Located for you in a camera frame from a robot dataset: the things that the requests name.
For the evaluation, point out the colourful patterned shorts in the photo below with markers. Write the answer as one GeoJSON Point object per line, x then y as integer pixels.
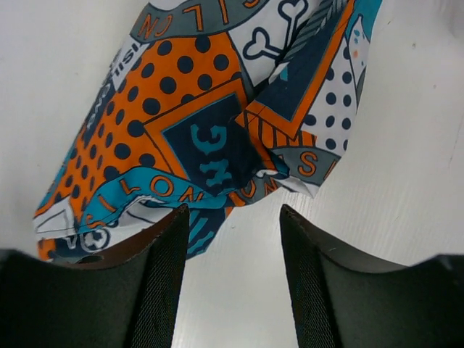
{"type": "Point", "coordinates": [212, 104]}

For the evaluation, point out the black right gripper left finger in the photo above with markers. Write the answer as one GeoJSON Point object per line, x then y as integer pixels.
{"type": "Point", "coordinates": [124, 296]}

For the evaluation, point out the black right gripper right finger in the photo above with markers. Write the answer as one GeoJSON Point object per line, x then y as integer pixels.
{"type": "Point", "coordinates": [342, 296]}

